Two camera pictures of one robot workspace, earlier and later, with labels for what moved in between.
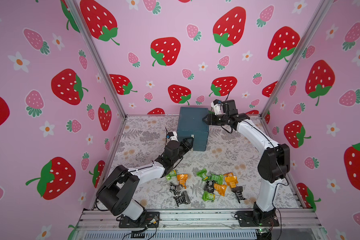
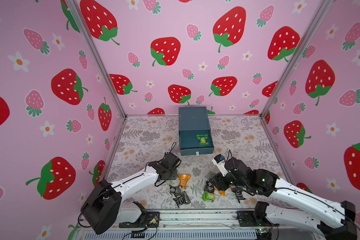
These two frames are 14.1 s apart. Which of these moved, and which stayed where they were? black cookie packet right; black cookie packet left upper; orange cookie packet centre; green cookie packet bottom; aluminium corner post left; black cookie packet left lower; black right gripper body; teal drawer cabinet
Moved: teal drawer cabinet; black right gripper body
Stayed: aluminium corner post left; black cookie packet right; green cookie packet bottom; black cookie packet left lower; black cookie packet left upper; orange cookie packet centre
